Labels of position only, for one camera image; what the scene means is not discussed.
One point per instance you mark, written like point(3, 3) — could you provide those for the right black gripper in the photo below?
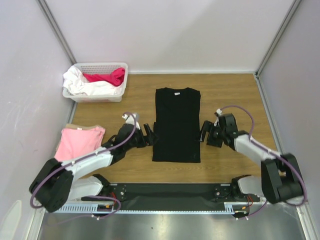
point(212, 136)

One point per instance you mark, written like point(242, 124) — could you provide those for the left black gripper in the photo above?
point(150, 137)

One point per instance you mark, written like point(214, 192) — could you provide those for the black t-shirt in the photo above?
point(177, 125)

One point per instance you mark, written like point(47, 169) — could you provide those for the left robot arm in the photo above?
point(82, 170)

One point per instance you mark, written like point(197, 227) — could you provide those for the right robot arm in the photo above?
point(281, 178)

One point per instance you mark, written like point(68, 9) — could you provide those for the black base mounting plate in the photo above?
point(194, 197)

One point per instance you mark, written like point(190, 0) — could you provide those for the magenta t-shirt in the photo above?
point(116, 78)

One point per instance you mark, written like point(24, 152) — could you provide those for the folded pink t-shirt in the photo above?
point(76, 143)

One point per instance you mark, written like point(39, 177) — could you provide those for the white plastic laundry basket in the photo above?
point(98, 68)

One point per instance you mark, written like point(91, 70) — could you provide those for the folded beige t-shirt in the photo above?
point(79, 127)

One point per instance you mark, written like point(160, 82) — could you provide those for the white t-shirt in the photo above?
point(76, 83)

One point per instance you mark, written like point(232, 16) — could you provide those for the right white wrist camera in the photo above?
point(218, 113)

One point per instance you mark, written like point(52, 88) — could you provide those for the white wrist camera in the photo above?
point(218, 113)
point(132, 118)

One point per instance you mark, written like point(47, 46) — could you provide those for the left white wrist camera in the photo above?
point(132, 118)

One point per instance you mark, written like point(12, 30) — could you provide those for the aluminium frame rail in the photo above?
point(53, 195)

